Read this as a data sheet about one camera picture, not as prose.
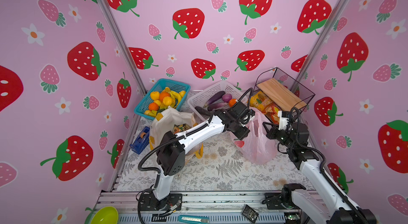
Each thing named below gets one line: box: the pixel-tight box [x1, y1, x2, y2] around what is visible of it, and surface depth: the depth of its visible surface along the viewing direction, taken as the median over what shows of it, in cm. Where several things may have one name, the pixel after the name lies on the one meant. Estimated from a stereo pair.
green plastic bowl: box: [90, 205, 119, 224], surface depth 70 cm
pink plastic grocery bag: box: [230, 108, 278, 165], surface depth 76 cm
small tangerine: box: [148, 102, 159, 111], surface depth 107 cm
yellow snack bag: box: [249, 90, 279, 116], surface depth 104 cm
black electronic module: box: [241, 204, 260, 224], surface depth 71 cm
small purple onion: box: [221, 93, 233, 103], surface depth 114 cm
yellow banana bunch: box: [164, 86, 186, 109], surface depth 114 cm
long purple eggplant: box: [202, 90, 226, 109], surface depth 117 cm
